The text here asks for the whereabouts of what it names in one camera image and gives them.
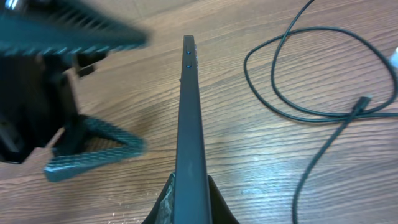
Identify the blue Galaxy S24+ smartphone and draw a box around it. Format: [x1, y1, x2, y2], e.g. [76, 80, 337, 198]
[173, 35, 212, 224]

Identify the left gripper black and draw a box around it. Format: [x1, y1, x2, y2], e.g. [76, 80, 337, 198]
[1, 0, 149, 182]

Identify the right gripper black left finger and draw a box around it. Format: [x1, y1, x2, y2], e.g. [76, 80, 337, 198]
[142, 172, 175, 224]

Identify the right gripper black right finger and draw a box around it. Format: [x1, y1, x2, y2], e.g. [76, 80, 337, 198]
[208, 175, 239, 224]

